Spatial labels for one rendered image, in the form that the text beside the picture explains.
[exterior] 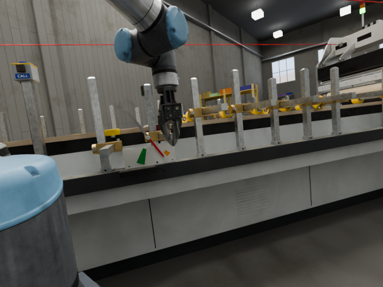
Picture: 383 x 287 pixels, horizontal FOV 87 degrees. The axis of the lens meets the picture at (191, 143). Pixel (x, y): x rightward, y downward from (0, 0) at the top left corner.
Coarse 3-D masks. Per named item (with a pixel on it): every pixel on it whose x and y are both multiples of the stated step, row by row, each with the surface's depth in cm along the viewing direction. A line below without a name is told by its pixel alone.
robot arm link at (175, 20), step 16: (112, 0) 42; (128, 0) 43; (144, 0) 44; (160, 0) 48; (128, 16) 46; (144, 16) 46; (160, 16) 47; (176, 16) 50; (144, 32) 50; (160, 32) 50; (176, 32) 50; (144, 48) 56; (160, 48) 54; (176, 48) 55
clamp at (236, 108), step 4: (236, 104) 114; (240, 104) 115; (244, 104) 116; (232, 108) 114; (236, 108) 114; (240, 108) 115; (232, 112) 115; (236, 112) 115; (240, 112) 115; (244, 112) 120
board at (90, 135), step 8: (352, 104) 167; (360, 104) 170; (368, 104) 172; (376, 104) 175; (280, 112) 148; (288, 112) 150; (296, 112) 152; (208, 120) 133; (216, 120) 134; (224, 120) 136; (232, 120) 138; (136, 128) 120; (144, 128) 122; (64, 136) 110; (72, 136) 111; (80, 136) 112; (88, 136) 113; (8, 144) 103; (16, 144) 104; (24, 144) 105
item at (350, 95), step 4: (352, 92) 106; (328, 96) 118; (332, 96) 116; (336, 96) 114; (340, 96) 112; (344, 96) 110; (348, 96) 108; (352, 96) 106; (320, 100) 124; (324, 100) 121; (328, 100) 119; (332, 100) 116
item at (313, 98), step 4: (308, 96) 102; (312, 96) 100; (316, 96) 100; (288, 100) 115; (292, 100) 112; (296, 100) 110; (300, 100) 107; (304, 100) 105; (308, 100) 102; (312, 100) 100; (316, 100) 100; (280, 104) 122; (284, 104) 119; (288, 104) 116; (292, 104) 113; (296, 104) 113; (260, 108) 140; (264, 108) 137
